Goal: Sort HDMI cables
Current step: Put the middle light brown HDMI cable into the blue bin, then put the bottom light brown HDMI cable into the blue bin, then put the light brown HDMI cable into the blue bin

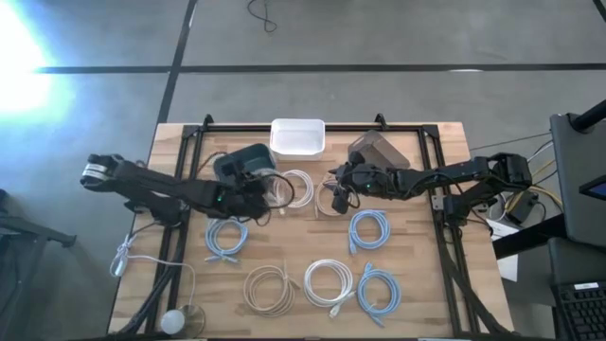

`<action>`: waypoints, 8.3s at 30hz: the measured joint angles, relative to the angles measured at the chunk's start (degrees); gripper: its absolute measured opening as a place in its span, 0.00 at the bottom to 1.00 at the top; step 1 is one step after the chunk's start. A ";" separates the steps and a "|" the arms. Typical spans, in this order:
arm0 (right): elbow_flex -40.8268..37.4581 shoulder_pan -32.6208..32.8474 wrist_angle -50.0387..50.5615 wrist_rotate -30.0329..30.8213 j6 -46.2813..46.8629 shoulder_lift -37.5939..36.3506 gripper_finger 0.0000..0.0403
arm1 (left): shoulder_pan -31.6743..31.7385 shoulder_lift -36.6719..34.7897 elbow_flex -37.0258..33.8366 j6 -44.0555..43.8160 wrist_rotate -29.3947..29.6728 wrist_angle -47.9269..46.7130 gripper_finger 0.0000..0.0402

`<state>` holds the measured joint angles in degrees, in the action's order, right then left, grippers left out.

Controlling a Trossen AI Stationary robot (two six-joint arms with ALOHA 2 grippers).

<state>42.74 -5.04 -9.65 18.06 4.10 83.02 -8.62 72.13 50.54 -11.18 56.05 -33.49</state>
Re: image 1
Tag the black power adapter box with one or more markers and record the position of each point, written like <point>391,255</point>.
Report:
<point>523,207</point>

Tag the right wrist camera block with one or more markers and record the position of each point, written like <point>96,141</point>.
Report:
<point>340,203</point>

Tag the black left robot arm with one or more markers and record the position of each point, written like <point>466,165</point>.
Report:
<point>142,181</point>

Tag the grey translucent plastic bin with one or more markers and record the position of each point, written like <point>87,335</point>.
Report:
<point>379,149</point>

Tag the white plastic bin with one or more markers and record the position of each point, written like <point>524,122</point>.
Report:
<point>297,139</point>

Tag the black metal table frame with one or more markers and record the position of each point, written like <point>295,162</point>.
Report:
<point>237,128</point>

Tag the white round lamp bulb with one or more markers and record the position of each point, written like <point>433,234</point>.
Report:
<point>172,322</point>

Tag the black keyboard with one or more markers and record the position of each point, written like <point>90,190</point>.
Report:
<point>582,312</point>

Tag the grey computer panel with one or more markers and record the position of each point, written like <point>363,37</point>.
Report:
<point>575,189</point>

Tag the white paper sheet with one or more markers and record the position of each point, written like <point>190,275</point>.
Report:
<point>506,265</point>

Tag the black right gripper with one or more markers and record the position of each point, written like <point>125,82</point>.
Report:
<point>369,180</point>

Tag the black floor stand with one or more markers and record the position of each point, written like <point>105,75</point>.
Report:
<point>38,232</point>

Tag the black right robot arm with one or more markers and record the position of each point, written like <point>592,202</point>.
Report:
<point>464,175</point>

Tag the black diagonal bar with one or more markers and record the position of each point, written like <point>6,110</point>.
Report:
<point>525,239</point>

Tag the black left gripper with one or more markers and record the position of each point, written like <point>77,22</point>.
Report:
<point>241,194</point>

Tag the black round pole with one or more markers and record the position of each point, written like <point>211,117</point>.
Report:
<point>589,118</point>

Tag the brass round lamp base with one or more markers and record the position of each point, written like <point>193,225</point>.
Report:
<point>195,318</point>

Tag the blue lit small screen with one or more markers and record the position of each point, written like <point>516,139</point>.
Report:
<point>595,188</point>

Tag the silver metal bracket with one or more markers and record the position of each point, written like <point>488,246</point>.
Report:
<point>438,202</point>

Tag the dark green plastic bin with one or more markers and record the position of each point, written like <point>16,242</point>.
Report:
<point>258,156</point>

